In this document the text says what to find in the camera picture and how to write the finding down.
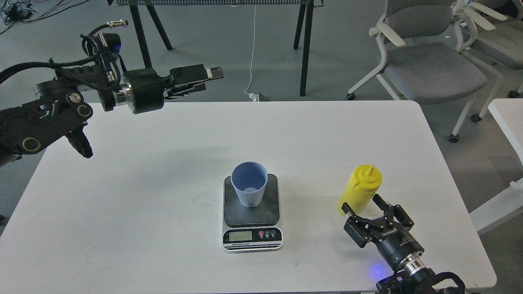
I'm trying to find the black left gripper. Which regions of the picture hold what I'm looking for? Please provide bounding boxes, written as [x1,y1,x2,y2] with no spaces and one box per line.
[114,65,224,114]

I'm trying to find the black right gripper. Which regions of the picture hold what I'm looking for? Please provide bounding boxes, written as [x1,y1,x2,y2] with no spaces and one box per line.
[342,194,425,272]

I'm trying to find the yellow squeeze bottle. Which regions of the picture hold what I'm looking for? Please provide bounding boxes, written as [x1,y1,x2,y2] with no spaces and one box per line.
[337,165,382,215]

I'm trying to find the blue ribbed plastic cup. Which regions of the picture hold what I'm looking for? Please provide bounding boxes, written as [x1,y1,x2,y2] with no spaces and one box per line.
[230,161,268,208]

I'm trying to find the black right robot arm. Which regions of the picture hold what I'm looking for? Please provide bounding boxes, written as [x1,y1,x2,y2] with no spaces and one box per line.
[341,194,465,294]

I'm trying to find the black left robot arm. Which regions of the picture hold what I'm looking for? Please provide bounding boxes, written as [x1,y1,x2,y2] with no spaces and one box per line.
[0,19,224,166]

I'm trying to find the digital kitchen scale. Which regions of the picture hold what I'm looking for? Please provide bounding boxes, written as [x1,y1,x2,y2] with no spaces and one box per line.
[222,174,284,253]

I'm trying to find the black-legged background table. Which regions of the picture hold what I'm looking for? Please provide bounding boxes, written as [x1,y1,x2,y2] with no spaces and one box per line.
[108,0,324,97]

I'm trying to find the grey office chair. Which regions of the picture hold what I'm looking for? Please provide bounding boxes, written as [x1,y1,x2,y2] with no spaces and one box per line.
[347,0,487,143]
[451,0,523,98]

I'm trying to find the white side table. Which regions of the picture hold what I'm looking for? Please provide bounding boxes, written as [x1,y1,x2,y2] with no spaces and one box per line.
[469,98,523,236]

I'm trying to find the white hanging power cable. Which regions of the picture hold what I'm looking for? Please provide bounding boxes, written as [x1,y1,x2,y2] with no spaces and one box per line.
[244,4,260,101]

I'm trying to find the black floor cables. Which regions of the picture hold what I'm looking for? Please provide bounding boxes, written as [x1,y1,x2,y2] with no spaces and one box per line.
[0,0,88,35]

